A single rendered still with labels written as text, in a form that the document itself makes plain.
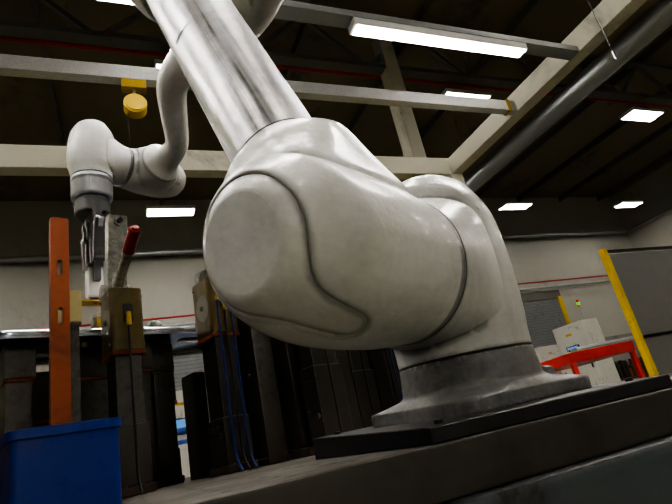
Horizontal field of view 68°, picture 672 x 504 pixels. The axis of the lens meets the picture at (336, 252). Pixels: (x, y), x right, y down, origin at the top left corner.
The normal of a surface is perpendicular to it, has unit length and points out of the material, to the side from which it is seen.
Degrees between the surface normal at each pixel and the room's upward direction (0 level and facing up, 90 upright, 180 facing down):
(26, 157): 90
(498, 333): 95
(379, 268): 120
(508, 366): 87
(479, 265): 100
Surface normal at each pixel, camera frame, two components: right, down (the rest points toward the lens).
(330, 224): 0.40, -0.22
